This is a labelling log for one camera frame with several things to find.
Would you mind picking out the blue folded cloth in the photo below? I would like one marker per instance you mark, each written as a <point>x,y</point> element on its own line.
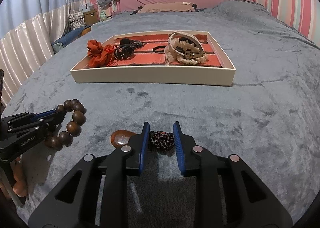
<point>68,38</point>

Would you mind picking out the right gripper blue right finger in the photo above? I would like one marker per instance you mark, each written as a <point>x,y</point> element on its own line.
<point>228,192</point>

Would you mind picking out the patterned fabric bag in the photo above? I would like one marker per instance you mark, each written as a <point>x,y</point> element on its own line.
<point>76,19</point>

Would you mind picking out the orange fabric scrunchie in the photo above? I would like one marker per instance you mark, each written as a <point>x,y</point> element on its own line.
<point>98,55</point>

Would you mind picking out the cream satin curtain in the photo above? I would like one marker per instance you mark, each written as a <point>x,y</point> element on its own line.
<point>28,46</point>

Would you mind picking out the brown storage box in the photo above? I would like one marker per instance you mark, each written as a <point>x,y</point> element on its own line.
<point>91,17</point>

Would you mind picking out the grey plush bed blanket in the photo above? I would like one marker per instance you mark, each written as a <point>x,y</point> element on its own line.
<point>269,116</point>

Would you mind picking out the brown oval pendant stone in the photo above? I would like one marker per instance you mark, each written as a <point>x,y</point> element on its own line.
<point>120,137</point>

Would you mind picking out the black hair tie red balls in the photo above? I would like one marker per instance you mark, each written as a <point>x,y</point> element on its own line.
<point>159,49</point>

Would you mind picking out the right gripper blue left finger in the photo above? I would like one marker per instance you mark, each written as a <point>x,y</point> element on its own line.
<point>73,201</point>

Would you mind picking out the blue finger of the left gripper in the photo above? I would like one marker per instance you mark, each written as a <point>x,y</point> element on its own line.
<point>38,116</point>

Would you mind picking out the cream organza scrunchie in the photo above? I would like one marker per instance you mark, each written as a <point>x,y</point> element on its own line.
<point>201,60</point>

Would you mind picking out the black hair claw clip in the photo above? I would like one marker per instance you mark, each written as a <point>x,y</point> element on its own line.
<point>124,41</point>

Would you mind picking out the tan pillow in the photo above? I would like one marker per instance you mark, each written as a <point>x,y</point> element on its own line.
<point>166,7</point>

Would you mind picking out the beige jewelry tray brick lining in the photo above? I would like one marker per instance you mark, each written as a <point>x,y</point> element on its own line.
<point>147,66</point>

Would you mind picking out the person's left hand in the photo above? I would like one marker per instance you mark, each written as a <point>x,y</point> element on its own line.
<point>20,187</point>

